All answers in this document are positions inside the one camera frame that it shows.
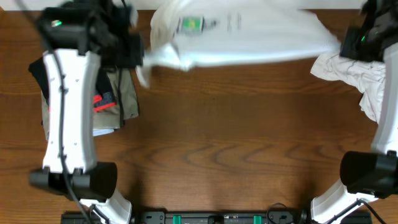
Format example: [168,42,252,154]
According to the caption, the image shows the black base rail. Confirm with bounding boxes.
[60,210,373,224]

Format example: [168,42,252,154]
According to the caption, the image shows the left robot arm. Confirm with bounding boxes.
[29,1,144,223]

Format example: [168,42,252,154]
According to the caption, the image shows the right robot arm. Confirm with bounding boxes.
[297,0,397,223]

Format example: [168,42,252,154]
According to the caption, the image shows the black garment with red trim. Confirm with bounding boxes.
[28,57,116,112]

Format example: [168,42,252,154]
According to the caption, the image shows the left black cable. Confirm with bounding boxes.
[14,0,94,224]

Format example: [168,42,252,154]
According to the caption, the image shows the crumpled white garment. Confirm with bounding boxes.
[310,52,386,123]

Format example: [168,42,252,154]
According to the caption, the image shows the white printed t-shirt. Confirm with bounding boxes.
[136,0,340,88]

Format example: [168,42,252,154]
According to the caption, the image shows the folded khaki pants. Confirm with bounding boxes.
[40,68,140,141]

